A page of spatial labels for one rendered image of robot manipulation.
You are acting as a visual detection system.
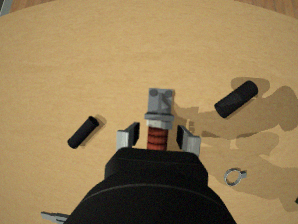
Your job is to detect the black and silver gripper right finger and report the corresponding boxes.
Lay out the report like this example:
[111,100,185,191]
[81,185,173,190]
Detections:
[176,125,201,158]

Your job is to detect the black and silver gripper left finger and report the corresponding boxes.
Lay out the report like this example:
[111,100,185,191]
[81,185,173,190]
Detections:
[116,122,140,152]

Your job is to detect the grey metal clamp band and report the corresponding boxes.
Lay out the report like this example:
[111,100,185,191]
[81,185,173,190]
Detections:
[146,120,173,130]
[224,168,246,186]

